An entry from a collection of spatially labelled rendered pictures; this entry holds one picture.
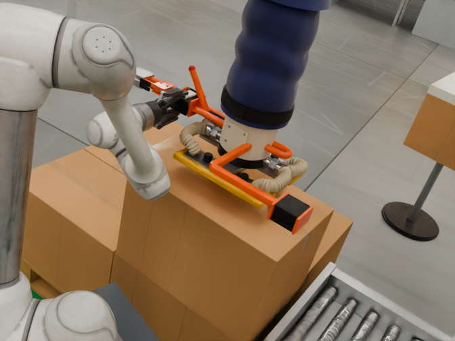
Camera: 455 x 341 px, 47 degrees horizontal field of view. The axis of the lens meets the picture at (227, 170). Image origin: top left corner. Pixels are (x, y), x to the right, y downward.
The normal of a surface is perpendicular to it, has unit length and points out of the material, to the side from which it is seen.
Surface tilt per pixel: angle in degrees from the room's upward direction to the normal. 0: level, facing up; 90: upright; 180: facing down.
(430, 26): 90
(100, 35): 50
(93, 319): 4
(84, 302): 8
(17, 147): 79
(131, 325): 0
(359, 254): 0
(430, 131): 90
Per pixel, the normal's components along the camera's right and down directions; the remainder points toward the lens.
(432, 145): -0.62, 0.30
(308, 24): 0.74, 0.34
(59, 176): 0.22, -0.82
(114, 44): 0.26, -0.09
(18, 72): 0.21, 0.51
